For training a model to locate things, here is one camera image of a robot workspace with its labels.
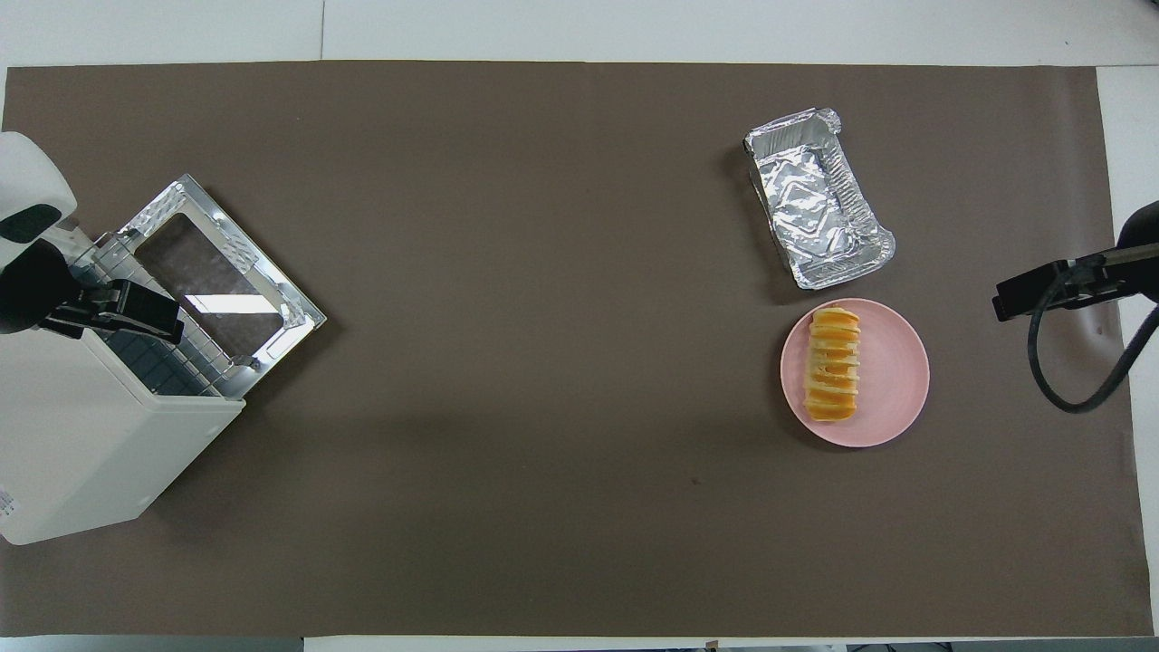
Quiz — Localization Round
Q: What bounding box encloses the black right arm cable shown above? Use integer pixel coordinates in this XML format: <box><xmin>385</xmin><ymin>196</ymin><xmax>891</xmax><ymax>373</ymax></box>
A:
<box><xmin>1028</xmin><ymin>258</ymin><xmax>1159</xmax><ymax>414</ymax></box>

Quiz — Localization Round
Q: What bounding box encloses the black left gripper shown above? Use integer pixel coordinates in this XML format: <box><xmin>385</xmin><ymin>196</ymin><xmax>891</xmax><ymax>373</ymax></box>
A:
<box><xmin>0</xmin><ymin>240</ymin><xmax>184</xmax><ymax>343</ymax></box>

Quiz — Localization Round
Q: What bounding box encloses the aluminium foil tray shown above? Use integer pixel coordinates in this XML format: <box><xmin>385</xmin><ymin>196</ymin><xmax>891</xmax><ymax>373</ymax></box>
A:
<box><xmin>744</xmin><ymin>107</ymin><xmax>896</xmax><ymax>291</ymax></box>

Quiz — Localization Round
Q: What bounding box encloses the brown table mat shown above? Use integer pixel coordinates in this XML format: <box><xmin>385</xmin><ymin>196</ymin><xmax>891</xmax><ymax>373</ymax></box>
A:
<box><xmin>0</xmin><ymin>60</ymin><xmax>1153</xmax><ymax>639</ymax></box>

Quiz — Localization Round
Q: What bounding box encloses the cream white toaster oven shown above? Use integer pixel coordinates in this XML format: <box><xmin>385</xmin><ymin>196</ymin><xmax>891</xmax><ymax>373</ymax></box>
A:
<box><xmin>0</xmin><ymin>231</ymin><xmax>247</xmax><ymax>546</ymax></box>

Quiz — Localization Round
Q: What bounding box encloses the oven wire rack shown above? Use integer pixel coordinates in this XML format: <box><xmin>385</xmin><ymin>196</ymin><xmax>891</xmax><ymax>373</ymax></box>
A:
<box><xmin>71</xmin><ymin>234</ymin><xmax>227</xmax><ymax>399</ymax></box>

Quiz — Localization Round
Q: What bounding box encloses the pink round plate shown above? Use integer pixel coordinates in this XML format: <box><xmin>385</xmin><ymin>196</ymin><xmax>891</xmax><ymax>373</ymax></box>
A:
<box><xmin>780</xmin><ymin>298</ymin><xmax>931</xmax><ymax>448</ymax></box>

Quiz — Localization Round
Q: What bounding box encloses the yellow sliced bread loaf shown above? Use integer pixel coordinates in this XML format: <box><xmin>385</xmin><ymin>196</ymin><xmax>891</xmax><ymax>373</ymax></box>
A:
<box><xmin>804</xmin><ymin>307</ymin><xmax>862</xmax><ymax>424</ymax></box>

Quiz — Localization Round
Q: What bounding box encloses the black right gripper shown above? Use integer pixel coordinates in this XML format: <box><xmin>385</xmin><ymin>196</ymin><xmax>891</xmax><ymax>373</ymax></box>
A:
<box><xmin>993</xmin><ymin>201</ymin><xmax>1159</xmax><ymax>322</ymax></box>

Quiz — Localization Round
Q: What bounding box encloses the glass oven door metal frame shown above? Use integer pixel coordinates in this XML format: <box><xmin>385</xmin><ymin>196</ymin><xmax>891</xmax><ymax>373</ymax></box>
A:
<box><xmin>116</xmin><ymin>173</ymin><xmax>328</xmax><ymax>379</ymax></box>

